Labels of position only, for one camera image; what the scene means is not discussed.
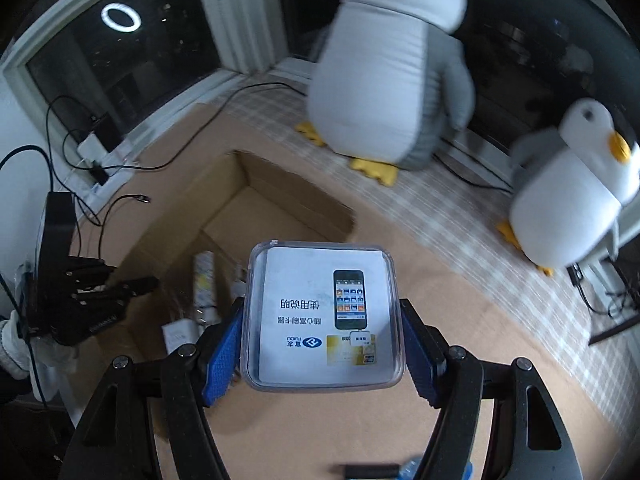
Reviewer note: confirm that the plaid cloth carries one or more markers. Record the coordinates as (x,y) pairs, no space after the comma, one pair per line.
(400,220)

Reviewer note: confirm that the patterned white lighter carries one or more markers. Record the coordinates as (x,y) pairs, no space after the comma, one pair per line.
(205,280)

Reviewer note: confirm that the small clear spray bottle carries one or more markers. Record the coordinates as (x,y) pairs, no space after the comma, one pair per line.
(412,470)

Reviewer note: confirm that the black tripod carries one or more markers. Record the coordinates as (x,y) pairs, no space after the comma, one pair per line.
(612,332)

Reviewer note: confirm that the brown cardboard box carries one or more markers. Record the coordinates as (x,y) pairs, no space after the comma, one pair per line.
(280,210)

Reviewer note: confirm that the white plug charger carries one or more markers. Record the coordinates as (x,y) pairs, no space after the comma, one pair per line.
(177,332)

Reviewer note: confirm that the small penguin plush toy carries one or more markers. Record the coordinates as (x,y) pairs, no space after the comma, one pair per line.
(560,200)

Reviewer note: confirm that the black plug adapter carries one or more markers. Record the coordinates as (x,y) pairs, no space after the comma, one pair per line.
(100,174)

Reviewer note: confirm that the white power strip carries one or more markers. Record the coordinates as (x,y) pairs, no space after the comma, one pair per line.
(92,147)

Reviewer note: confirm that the large penguin plush toy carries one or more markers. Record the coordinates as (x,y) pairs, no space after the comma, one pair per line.
(380,85)

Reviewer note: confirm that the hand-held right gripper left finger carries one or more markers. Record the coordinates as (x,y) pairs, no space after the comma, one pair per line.
(222,355)

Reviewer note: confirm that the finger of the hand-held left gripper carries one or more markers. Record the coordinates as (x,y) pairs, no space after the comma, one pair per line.
(132,288)
(87,271)

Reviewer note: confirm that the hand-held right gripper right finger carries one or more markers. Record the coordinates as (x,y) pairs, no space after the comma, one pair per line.
(417,355)

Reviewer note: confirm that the clear plastic case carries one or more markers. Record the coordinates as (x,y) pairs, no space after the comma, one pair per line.
(310,310)

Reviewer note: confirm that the black flat device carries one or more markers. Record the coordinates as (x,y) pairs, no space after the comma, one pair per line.
(107,130)

